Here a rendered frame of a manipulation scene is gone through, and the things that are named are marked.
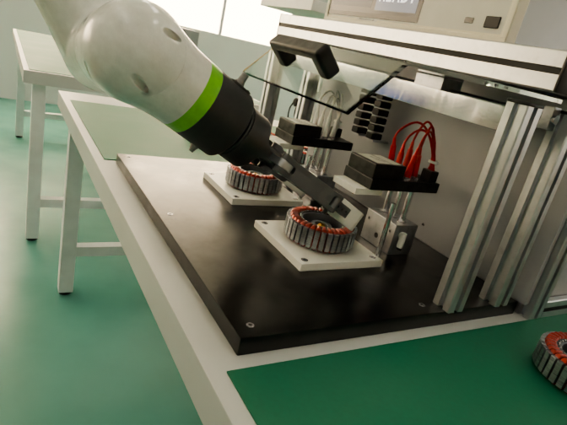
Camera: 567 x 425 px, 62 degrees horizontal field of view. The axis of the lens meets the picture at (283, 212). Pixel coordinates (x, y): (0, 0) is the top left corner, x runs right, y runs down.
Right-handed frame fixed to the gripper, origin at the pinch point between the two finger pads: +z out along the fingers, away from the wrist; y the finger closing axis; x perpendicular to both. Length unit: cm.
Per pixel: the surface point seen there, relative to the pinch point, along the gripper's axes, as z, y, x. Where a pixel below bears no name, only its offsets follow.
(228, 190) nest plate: -2.7, 20.7, 8.3
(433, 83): 3.7, 0.3, -25.1
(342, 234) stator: 1.7, -5.2, 2.6
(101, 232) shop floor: 43, 171, 70
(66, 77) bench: -12, 157, 15
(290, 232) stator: -2.4, -0.4, 6.9
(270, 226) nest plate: -2.0, 4.9, 8.2
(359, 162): 1.0, 0.3, -8.0
